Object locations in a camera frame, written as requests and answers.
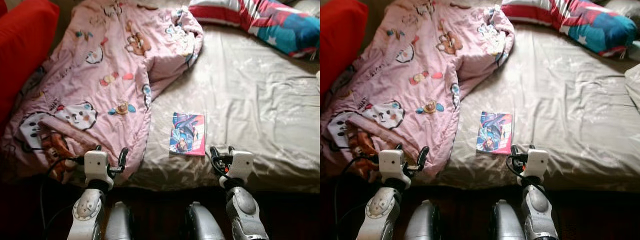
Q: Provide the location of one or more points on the silver right robot leg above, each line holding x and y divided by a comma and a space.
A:
507, 225
202, 225

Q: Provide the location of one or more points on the colourful anime cover book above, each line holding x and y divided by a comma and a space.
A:
494, 132
187, 134

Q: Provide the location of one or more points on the red cushion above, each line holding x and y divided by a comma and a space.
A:
342, 40
25, 45

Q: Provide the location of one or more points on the pink cartoon print quilt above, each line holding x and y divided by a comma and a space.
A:
415, 65
100, 65

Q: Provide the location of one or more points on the red white blue striped pillow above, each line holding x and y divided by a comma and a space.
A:
590, 27
280, 30

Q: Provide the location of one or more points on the beige floral bed sheet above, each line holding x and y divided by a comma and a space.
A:
560, 100
250, 100

